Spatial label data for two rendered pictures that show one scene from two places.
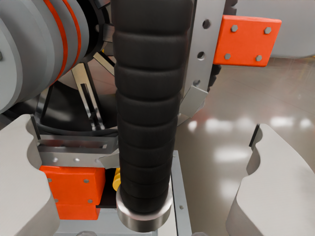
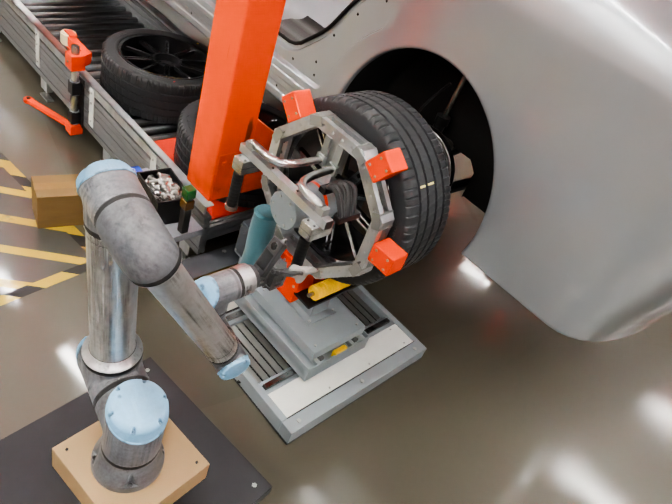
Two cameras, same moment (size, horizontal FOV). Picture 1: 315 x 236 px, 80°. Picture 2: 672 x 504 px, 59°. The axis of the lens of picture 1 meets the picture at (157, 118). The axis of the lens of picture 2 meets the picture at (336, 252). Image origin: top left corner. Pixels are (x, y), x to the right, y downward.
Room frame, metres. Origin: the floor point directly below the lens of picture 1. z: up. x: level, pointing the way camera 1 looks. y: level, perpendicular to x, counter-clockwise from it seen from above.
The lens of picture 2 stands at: (-0.94, -0.90, 1.96)
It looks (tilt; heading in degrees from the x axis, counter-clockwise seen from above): 38 degrees down; 37
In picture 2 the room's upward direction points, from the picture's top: 22 degrees clockwise
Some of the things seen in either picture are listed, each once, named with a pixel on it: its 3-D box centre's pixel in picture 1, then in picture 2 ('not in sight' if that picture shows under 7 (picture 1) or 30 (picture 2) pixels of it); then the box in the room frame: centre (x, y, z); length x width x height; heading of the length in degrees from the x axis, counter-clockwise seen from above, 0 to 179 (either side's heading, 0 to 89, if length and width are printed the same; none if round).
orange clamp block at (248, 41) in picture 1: (237, 40); (387, 256); (0.35, -0.13, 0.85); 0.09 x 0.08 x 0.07; 93
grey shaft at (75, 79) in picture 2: not in sight; (75, 91); (0.18, 1.89, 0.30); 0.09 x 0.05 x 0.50; 93
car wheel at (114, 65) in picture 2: not in sight; (165, 75); (0.65, 1.85, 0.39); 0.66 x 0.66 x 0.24
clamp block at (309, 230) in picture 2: not in sight; (316, 227); (0.13, 0.01, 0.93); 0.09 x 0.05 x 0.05; 3
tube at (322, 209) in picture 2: not in sight; (330, 179); (0.21, 0.08, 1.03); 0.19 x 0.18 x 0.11; 3
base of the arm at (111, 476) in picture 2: not in sight; (129, 450); (-0.48, -0.15, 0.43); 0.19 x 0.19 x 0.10
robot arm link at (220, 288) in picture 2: not in sight; (216, 290); (-0.20, -0.01, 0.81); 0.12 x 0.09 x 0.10; 3
